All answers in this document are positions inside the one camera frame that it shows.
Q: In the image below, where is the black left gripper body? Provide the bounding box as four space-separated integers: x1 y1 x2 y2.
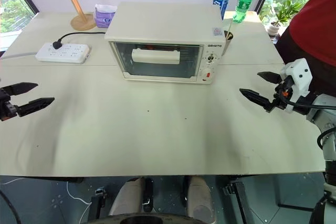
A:
0 86 19 123

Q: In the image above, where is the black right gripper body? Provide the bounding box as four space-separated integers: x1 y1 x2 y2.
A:
263 76 293 113

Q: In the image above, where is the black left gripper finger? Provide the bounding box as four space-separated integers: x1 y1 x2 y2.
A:
15 97 56 118
6 82 39 97

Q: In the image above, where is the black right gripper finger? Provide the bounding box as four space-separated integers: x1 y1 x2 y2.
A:
239 89 271 110
257 71 283 85

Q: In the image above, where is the white toaster oven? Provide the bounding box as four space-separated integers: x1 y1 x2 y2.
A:
104 1 224 86

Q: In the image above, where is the white power strip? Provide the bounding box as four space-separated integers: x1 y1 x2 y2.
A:
35 42 92 65

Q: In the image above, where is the clear cup with brown contents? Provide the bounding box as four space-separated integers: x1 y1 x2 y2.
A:
221 18 235 57

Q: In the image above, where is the potted green plant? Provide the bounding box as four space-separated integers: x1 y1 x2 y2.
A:
267 0 303 36

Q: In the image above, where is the person in red shirt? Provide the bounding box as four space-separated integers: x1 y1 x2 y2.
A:
275 0 336 97

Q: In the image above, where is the green soda bottle yellow cap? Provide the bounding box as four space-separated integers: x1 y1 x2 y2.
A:
232 0 255 24

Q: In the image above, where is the wooden branch rack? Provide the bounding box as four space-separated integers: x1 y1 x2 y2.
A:
44 0 98 31

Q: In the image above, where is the purple tissue pack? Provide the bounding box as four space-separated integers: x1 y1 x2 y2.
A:
94 3 118 29

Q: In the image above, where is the beige rounded robot leg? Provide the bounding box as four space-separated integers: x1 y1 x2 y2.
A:
108 176 144 217
187 175 218 224

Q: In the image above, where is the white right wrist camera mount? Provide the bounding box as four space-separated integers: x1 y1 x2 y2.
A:
279 58 313 115

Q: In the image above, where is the black plug with cable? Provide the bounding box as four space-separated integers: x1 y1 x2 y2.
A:
52 31 106 50

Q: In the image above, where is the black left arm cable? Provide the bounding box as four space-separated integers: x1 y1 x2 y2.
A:
0 189 22 224

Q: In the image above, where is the white floor cable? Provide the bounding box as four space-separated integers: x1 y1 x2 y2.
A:
65 178 92 206

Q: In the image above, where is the black table leg bracket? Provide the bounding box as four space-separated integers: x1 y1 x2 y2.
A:
222 181 250 224
90 186 108 220

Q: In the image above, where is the glass oven door white handle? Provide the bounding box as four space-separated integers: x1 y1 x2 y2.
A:
109 41 203 82

